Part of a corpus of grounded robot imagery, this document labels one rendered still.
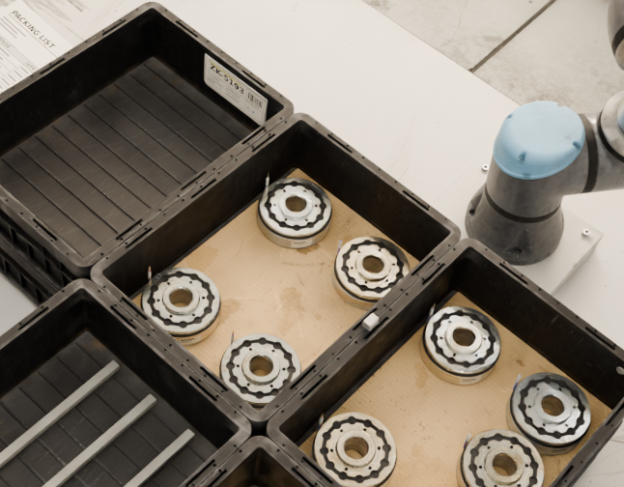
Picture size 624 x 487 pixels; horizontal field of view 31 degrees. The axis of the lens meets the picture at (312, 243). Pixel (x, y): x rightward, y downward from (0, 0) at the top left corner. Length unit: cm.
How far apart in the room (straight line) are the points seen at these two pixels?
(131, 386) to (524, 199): 61
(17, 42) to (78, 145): 38
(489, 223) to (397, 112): 32
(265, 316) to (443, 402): 26
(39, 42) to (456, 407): 97
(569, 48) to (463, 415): 185
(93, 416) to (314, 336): 30
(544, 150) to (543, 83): 148
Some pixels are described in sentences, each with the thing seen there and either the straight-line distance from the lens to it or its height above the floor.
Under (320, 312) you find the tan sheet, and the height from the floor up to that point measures 83.
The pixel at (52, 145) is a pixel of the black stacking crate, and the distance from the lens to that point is 168.
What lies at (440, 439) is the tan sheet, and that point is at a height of 83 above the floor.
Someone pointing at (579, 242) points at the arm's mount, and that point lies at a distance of 179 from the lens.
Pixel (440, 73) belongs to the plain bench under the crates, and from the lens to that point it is 201.
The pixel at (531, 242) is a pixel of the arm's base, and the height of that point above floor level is 78.
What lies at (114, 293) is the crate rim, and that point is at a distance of 140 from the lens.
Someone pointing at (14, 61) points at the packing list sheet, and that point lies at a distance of 197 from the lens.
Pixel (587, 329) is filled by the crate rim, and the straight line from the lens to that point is 147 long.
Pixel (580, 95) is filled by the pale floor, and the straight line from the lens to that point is 307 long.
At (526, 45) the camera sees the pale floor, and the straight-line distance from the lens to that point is 315.
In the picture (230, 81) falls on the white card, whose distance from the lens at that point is 166.
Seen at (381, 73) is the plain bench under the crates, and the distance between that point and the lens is 198.
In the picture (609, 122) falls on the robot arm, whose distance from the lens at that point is 162.
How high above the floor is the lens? 211
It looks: 54 degrees down
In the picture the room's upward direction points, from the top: 10 degrees clockwise
